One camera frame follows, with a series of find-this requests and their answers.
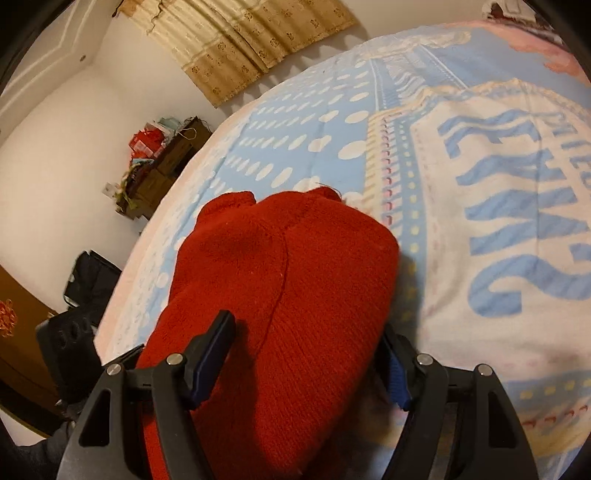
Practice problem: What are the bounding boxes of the red gift bag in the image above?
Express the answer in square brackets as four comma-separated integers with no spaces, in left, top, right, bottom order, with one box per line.
[128,128,165,159]

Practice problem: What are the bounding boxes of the red knitted sweater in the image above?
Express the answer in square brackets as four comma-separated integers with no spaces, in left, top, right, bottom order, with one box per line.
[138,187,399,479]

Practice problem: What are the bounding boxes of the brown wooden desk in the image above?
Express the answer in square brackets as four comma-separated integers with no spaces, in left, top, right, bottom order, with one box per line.
[114,117,211,220]

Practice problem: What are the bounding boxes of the beige patterned curtain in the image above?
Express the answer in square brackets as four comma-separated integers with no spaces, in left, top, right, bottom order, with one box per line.
[117,0,358,107]

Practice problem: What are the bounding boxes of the blue polka dot bed blanket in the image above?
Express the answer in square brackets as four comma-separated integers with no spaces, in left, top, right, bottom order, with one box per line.
[96,21,590,479]

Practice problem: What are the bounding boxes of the brown wooden door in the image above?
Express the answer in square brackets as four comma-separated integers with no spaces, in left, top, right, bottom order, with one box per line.
[0,270,64,435]

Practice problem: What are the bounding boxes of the dark sleeved left forearm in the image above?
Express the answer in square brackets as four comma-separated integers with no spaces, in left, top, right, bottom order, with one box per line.
[0,421,76,480]

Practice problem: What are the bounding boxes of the black bag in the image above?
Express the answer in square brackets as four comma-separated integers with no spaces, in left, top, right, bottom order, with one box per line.
[63,250,122,328]

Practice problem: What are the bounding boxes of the grey patterned pillow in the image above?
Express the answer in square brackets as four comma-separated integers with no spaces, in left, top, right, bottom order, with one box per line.
[482,0,537,23]

